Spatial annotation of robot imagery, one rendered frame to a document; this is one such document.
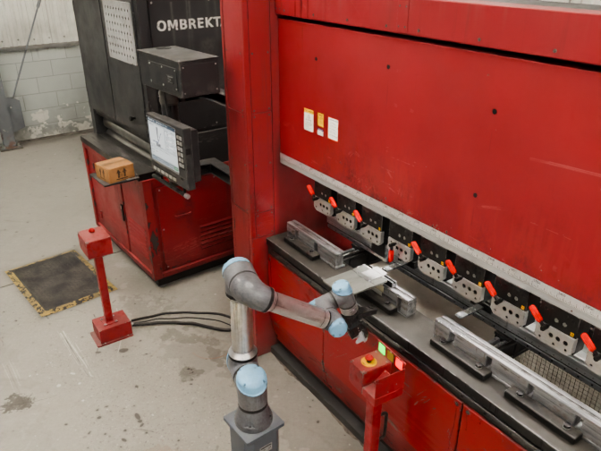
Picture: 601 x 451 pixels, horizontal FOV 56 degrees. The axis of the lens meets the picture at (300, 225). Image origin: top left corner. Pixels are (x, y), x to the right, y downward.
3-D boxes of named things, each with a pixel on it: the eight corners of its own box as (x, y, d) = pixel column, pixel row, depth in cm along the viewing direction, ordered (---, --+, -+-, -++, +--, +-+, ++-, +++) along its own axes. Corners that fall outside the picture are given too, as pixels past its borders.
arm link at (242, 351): (233, 393, 226) (228, 274, 203) (225, 369, 239) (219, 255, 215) (263, 386, 230) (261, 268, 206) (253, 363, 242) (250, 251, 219)
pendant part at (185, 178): (151, 169, 351) (145, 112, 335) (169, 165, 357) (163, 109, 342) (188, 191, 319) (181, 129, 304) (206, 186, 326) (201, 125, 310)
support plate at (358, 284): (322, 282, 280) (322, 280, 280) (363, 267, 294) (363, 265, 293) (345, 298, 267) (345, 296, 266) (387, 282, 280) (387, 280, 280)
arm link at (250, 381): (241, 414, 216) (240, 387, 210) (232, 391, 227) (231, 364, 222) (272, 407, 220) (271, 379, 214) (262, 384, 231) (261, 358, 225)
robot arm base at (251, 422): (248, 439, 218) (247, 420, 213) (227, 416, 228) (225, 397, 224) (280, 421, 226) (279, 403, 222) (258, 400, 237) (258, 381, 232)
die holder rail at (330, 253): (286, 235, 351) (286, 222, 347) (294, 233, 354) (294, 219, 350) (336, 269, 314) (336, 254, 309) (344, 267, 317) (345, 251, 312)
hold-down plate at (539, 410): (503, 395, 225) (504, 390, 224) (512, 390, 228) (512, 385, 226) (572, 445, 203) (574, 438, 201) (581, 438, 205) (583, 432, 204)
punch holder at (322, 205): (313, 208, 315) (314, 180, 307) (325, 205, 319) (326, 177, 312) (330, 217, 303) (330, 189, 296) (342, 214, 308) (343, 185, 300)
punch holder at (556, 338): (533, 336, 210) (541, 299, 203) (546, 328, 215) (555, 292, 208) (570, 358, 199) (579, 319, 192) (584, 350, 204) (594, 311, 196)
